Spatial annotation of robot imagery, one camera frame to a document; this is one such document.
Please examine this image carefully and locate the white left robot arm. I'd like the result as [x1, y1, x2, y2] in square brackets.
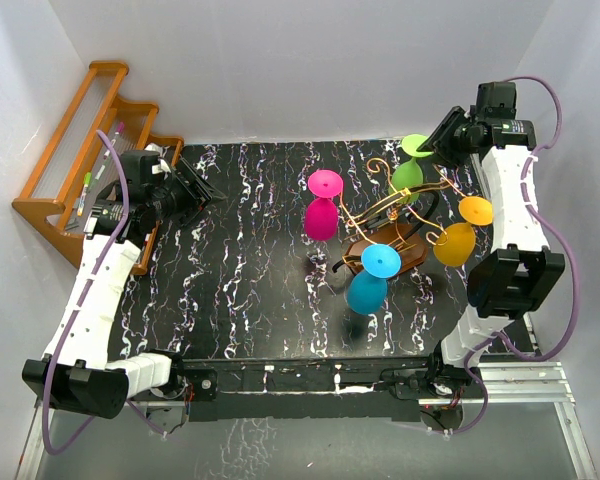
[22, 150, 226, 419]

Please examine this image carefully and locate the wooden tiered shelf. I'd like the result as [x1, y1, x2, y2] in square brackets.
[12, 61, 184, 266]

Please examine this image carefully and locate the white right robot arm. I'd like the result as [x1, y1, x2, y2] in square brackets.
[401, 78, 576, 398]

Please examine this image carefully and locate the green wine glass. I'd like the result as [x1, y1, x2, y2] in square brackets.
[389, 134, 431, 204]

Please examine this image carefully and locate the pink wine glass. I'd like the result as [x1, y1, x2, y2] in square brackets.
[304, 169, 344, 241]

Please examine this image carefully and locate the orange wine glass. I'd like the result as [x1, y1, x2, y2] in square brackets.
[433, 196, 494, 267]

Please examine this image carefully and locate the green capped marker pen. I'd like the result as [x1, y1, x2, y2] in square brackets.
[76, 171, 92, 217]

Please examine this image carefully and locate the gold wire wine glass rack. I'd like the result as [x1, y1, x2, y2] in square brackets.
[332, 158, 453, 275]

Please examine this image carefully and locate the aluminium frame rail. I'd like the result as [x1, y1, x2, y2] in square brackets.
[17, 309, 599, 480]

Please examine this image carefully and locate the blue wine glass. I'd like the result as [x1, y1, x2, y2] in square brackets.
[346, 244, 402, 315]

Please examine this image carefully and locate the pink capped marker pen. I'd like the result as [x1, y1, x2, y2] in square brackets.
[92, 121, 125, 184]

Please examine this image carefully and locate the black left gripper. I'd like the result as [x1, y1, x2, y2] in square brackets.
[148, 160, 225, 230]

